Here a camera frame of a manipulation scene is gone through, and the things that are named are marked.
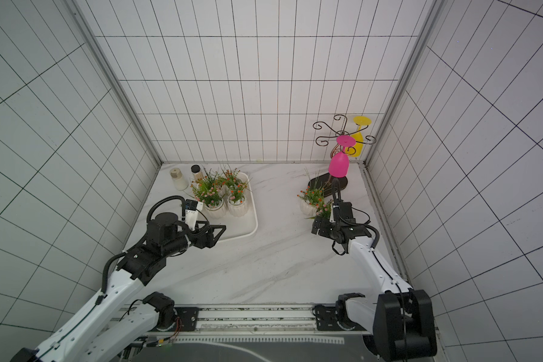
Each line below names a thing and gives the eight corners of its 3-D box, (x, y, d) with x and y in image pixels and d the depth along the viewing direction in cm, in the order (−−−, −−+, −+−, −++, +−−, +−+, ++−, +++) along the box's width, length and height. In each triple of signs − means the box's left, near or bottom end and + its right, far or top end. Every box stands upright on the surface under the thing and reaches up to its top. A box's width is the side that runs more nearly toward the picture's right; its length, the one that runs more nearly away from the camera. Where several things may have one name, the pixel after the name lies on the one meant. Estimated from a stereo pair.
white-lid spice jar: (175, 190, 110) (167, 177, 102) (178, 181, 114) (171, 167, 106) (186, 190, 111) (180, 177, 103) (189, 181, 114) (183, 167, 106)
